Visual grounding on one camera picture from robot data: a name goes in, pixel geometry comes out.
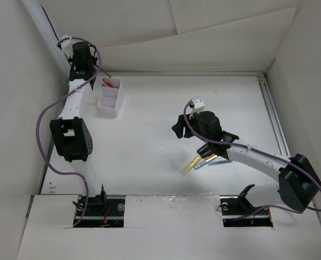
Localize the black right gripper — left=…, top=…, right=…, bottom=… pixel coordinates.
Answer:
left=171, top=109, right=211, bottom=144

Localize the red gel pen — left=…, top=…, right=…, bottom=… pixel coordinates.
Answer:
left=102, top=78, right=114, bottom=88

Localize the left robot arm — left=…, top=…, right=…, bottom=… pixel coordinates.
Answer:
left=50, top=41, right=108, bottom=215

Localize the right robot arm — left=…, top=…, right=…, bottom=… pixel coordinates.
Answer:
left=171, top=111, right=321, bottom=212

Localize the black marker green cap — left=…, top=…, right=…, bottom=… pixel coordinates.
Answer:
left=197, top=144, right=211, bottom=155

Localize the black marker yellow cap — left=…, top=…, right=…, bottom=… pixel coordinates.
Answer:
left=200, top=150, right=215, bottom=159

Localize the yellow highlighter clear cap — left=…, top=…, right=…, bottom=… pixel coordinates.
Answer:
left=181, top=156, right=202, bottom=176

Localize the light blue pen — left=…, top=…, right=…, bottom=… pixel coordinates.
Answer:
left=194, top=160, right=207, bottom=170

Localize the blue clear pen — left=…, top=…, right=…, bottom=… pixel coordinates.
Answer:
left=208, top=160, right=232, bottom=166

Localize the white three-compartment organizer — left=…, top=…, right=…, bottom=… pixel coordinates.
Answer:
left=98, top=77, right=125, bottom=117

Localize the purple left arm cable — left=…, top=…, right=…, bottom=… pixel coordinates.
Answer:
left=35, top=37, right=105, bottom=228

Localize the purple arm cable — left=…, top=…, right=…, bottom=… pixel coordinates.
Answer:
left=183, top=100, right=321, bottom=222
left=35, top=37, right=105, bottom=228

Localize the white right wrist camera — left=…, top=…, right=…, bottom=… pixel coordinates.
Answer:
left=189, top=97, right=205, bottom=119

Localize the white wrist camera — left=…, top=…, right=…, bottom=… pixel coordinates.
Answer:
left=189, top=97, right=205, bottom=119
left=57, top=34, right=75, bottom=58

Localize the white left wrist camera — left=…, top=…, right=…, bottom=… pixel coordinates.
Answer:
left=57, top=34, right=75, bottom=58

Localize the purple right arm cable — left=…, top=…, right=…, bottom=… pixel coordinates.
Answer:
left=183, top=100, right=321, bottom=222

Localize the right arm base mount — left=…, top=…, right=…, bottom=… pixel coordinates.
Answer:
left=216, top=184, right=273, bottom=228

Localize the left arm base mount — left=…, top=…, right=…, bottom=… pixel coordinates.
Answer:
left=73, top=196, right=126, bottom=228

